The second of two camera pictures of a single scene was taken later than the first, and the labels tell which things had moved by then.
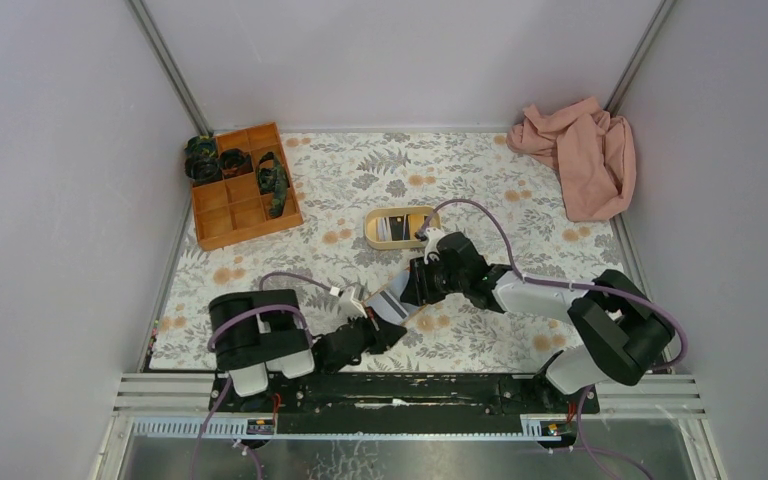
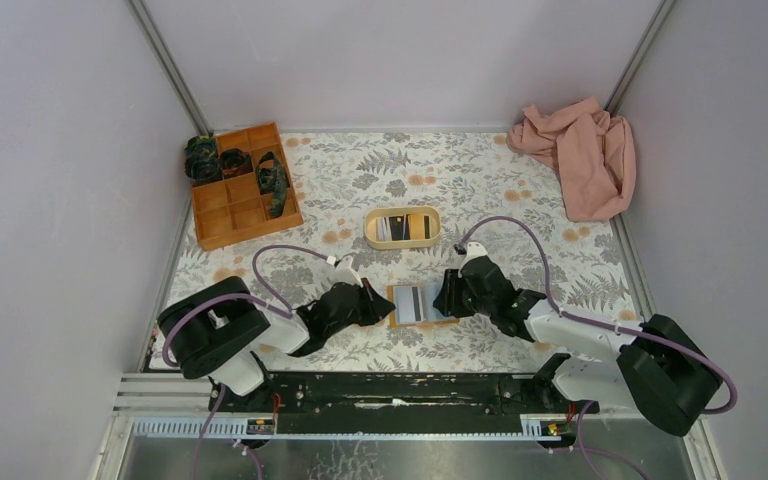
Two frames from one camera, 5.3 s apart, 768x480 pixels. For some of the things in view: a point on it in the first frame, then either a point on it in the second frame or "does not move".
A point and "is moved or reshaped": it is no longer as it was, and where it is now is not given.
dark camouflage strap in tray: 274,183 does not move
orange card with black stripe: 415,223 does not move
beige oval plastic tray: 394,227 does not move
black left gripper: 371,332 → 363,302
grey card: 388,306 is moved or reshaped
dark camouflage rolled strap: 201,159 does not move
